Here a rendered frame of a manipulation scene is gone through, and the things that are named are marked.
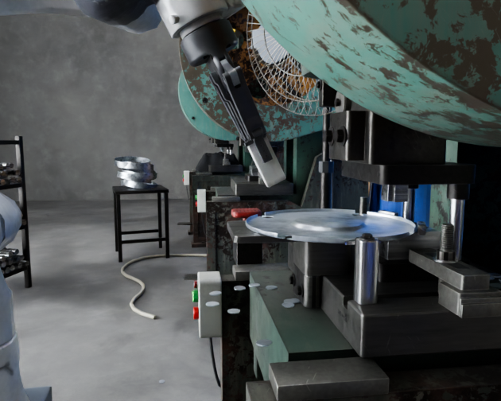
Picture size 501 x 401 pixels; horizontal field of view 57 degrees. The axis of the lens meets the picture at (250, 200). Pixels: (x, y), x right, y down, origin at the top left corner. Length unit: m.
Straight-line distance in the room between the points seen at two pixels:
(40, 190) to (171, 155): 2.04
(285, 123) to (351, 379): 1.64
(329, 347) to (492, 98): 0.42
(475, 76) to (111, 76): 7.24
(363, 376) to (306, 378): 0.07
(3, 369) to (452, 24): 0.82
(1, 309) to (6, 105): 7.03
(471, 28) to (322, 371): 0.43
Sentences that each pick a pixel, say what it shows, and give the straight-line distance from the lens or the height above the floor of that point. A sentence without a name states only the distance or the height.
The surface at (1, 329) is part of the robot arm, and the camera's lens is 0.89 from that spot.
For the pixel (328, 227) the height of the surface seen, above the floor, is 0.79.
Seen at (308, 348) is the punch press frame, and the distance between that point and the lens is 0.67.
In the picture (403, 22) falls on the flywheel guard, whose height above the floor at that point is 1.01.
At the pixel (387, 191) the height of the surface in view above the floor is 0.84.
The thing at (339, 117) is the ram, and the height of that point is 0.97.
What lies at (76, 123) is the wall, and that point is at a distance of 7.56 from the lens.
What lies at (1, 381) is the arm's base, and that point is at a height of 0.53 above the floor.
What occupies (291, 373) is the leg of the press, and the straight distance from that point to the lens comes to 0.61.
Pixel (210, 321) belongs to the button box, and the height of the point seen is 0.53.
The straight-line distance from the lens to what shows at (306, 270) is 0.78.
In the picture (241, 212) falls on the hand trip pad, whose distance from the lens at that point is 1.09.
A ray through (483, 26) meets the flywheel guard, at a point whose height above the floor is 1.00.
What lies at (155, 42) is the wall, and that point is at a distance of 7.53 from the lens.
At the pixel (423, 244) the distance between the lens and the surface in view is 0.81.
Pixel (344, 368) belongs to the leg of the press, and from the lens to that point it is 0.63.
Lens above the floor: 0.93
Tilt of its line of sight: 8 degrees down
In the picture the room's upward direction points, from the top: straight up
